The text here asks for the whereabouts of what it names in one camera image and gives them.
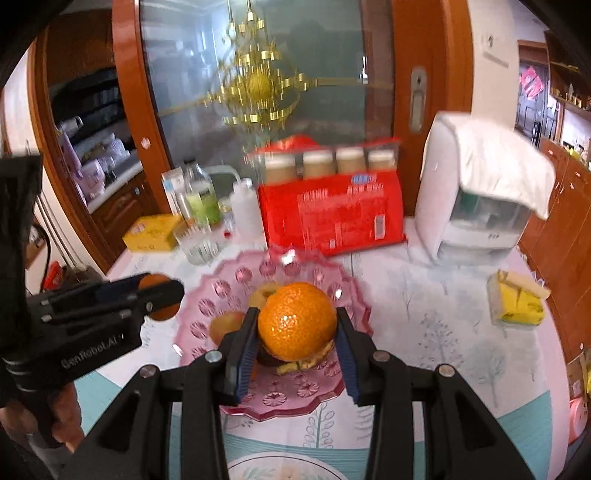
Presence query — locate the orange mandarin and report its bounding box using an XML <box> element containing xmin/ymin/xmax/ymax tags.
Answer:
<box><xmin>138</xmin><ymin>274</ymin><xmax>184</xmax><ymax>322</ymax></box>

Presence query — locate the red yellow apple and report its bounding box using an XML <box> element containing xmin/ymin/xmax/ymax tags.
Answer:
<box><xmin>209</xmin><ymin>311</ymin><xmax>245</xmax><ymax>346</ymax></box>

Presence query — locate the large orange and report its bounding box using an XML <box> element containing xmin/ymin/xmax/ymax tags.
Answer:
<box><xmin>257</xmin><ymin>282</ymin><xmax>338</xmax><ymax>362</ymax></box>

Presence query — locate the spotted yellow banana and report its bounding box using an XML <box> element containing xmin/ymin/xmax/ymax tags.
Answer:
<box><xmin>276</xmin><ymin>341</ymin><xmax>334</xmax><ymax>375</ymax></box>

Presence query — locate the operator left hand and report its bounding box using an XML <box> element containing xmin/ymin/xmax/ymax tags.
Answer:
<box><xmin>1</xmin><ymin>383</ymin><xmax>84</xmax><ymax>452</ymax></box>

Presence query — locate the yellow box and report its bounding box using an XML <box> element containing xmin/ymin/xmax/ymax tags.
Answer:
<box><xmin>122</xmin><ymin>214</ymin><xmax>183</xmax><ymax>253</ymax></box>

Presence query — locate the clear drinking glass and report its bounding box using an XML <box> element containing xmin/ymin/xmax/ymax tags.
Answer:
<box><xmin>173</xmin><ymin>220</ymin><xmax>221</xmax><ymax>266</ymax></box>

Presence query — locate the small metal can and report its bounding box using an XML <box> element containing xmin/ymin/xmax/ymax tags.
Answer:
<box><xmin>176</xmin><ymin>192</ymin><xmax>192</xmax><ymax>220</ymax></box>

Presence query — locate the clear bottle green label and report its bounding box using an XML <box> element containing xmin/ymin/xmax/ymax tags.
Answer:
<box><xmin>184</xmin><ymin>163</ymin><xmax>221</xmax><ymax>227</ymax></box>

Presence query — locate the white blue carton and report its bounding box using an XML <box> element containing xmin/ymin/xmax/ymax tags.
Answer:
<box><xmin>161</xmin><ymin>168</ymin><xmax>184</xmax><ymax>215</ymax></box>

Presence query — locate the tree print tablecloth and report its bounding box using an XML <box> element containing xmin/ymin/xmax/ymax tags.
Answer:
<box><xmin>76</xmin><ymin>238</ymin><xmax>568</xmax><ymax>479</ymax></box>

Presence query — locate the yellow pear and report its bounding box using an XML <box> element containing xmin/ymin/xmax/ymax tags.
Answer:
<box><xmin>249</xmin><ymin>282</ymin><xmax>280</xmax><ymax>310</ymax></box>

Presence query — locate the small glass jar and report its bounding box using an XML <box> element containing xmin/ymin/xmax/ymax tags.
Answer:
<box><xmin>218</xmin><ymin>197</ymin><xmax>235</xmax><ymax>230</ymax></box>

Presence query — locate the white squeeze wash bottle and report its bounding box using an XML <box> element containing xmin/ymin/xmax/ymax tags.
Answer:
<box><xmin>205</xmin><ymin>165</ymin><xmax>264</xmax><ymax>243</ymax></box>

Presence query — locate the pink glass fruit bowl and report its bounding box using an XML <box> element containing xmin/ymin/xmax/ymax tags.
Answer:
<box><xmin>173</xmin><ymin>248</ymin><xmax>373</xmax><ymax>421</ymax></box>

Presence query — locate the dark avocado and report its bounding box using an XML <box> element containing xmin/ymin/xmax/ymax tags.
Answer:
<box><xmin>256</xmin><ymin>344</ymin><xmax>286</xmax><ymax>368</ymax></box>

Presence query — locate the yellow sponge pack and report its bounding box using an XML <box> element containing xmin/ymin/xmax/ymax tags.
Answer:
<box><xmin>487</xmin><ymin>270</ymin><xmax>551</xmax><ymax>327</ymax></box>

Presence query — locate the wooden cabinet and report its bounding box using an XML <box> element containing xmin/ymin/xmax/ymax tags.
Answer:
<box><xmin>520</xmin><ymin>138</ymin><xmax>591</xmax><ymax>362</ymax></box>

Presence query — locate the white appliance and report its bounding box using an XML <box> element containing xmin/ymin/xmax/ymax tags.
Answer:
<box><xmin>414</xmin><ymin>112</ymin><xmax>535</xmax><ymax>266</ymax></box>

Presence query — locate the red paper cup package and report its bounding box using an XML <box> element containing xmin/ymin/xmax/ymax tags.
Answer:
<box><xmin>247</xmin><ymin>135</ymin><xmax>406</xmax><ymax>256</ymax></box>

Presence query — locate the glass door gold ornament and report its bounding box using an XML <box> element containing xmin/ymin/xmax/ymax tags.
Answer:
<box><xmin>112</xmin><ymin>1</ymin><xmax>474</xmax><ymax>215</ymax></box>

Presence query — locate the white towel on appliance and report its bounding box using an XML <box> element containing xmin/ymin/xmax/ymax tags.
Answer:
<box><xmin>421</xmin><ymin>111</ymin><xmax>556</xmax><ymax>220</ymax></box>

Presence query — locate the black cable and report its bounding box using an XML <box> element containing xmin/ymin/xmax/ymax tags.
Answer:
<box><xmin>29</xmin><ymin>223</ymin><xmax>53</xmax><ymax>292</ymax></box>

